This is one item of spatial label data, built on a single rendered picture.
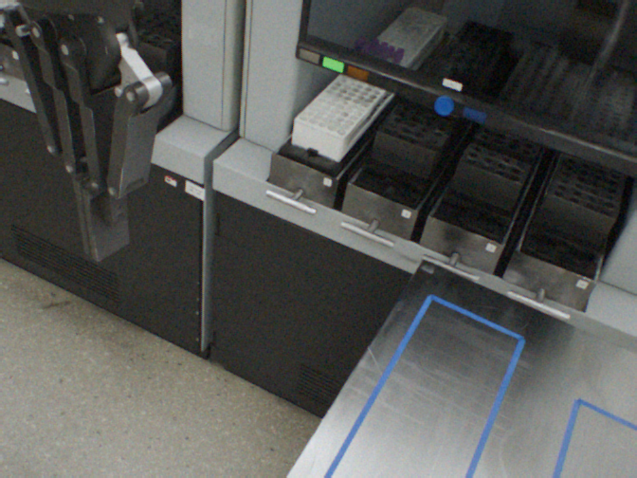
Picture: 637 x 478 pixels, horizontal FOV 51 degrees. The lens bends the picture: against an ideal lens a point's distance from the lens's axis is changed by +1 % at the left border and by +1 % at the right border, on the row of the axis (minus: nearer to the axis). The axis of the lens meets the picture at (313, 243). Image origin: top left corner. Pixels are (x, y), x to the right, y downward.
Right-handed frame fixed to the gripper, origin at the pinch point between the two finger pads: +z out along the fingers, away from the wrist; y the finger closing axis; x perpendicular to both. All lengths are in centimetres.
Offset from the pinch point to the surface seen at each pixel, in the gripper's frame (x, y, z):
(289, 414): 62, -19, 119
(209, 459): 39, -25, 119
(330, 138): 63, -21, 34
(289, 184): 58, -26, 44
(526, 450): 33, 32, 37
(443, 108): 68, -5, 22
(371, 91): 81, -25, 33
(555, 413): 40, 33, 37
